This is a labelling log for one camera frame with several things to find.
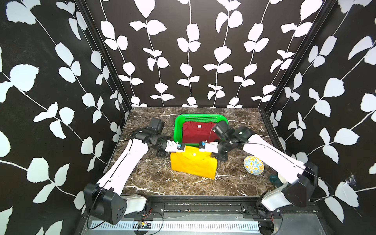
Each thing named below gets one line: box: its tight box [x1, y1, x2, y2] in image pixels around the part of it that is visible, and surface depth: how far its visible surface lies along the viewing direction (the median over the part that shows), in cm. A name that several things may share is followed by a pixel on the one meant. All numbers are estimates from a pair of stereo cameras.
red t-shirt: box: [182, 120, 221, 144], surface depth 106 cm
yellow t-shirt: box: [170, 145, 218, 180], surface depth 79 cm
